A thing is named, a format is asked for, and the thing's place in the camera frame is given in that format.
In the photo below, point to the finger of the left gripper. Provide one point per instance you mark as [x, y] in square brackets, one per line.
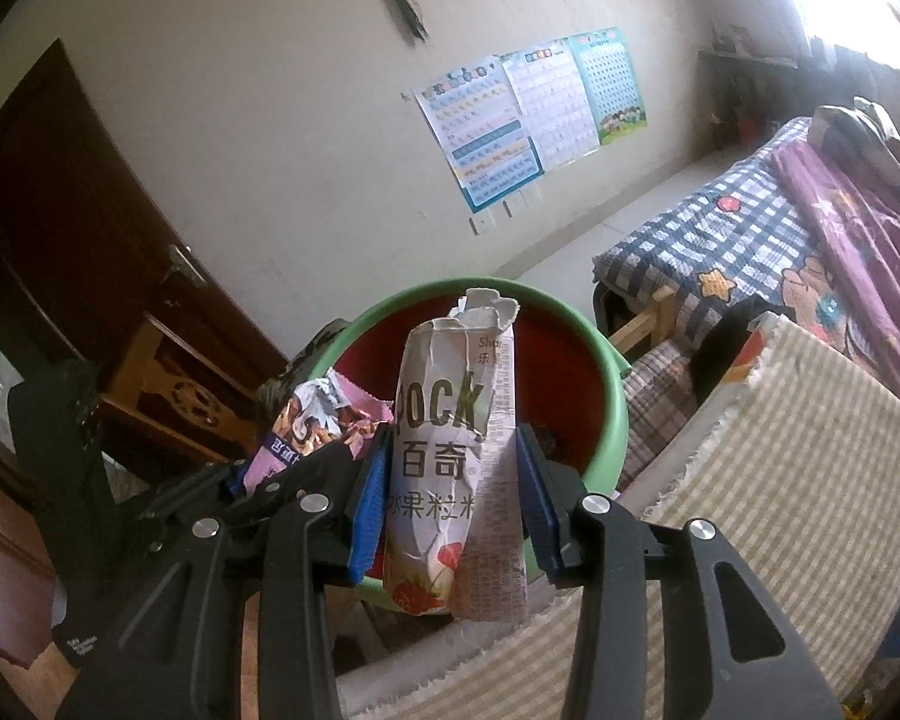
[292, 475]

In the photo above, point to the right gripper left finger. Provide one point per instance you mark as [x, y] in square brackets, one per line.
[175, 651]

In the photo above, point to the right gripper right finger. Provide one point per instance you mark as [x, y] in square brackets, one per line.
[729, 651]

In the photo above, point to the purple nut snack bag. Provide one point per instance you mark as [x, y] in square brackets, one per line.
[330, 409]

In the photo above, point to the white Pocky box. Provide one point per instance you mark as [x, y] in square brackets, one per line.
[454, 539]

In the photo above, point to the wooden carved chair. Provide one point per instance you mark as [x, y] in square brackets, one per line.
[170, 393]

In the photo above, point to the beige checkered mat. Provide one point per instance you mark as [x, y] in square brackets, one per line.
[771, 566]

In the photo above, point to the red bucket green rim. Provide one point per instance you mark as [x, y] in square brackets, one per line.
[568, 381]

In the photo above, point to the dark wooden door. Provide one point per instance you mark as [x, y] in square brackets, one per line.
[85, 254]

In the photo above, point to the blue plaid bed sheet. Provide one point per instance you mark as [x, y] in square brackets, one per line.
[736, 236]

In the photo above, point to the purple quilt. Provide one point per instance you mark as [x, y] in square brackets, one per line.
[855, 214]

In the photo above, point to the dark corner side table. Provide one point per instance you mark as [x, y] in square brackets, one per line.
[752, 97]

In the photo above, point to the wall socket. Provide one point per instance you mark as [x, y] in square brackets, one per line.
[482, 222]

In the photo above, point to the left blue wall poster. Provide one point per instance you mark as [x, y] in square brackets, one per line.
[477, 121]

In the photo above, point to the middle white wall poster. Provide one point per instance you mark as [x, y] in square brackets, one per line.
[553, 102]

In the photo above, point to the right green wall poster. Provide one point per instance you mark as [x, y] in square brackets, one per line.
[605, 66]

